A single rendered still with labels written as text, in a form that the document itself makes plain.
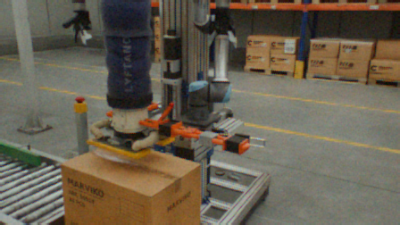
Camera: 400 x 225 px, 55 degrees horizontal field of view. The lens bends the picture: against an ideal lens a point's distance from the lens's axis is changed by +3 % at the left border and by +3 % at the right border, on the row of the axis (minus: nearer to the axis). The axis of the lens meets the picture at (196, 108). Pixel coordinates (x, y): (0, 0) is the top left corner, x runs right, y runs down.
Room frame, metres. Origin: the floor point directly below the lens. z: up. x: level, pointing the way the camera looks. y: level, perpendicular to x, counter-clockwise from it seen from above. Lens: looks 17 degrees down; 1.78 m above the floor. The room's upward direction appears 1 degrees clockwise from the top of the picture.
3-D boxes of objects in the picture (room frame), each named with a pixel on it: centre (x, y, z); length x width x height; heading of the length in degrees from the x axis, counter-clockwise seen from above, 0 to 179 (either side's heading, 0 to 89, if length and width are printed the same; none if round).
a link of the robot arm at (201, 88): (2.27, -0.02, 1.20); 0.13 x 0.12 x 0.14; 87
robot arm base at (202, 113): (2.27, -0.01, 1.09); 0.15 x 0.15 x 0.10
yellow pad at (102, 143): (1.73, 0.38, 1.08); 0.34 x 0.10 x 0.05; 57
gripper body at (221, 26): (1.96, -0.12, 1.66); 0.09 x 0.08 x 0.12; 151
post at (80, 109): (2.72, 0.87, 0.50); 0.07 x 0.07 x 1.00; 57
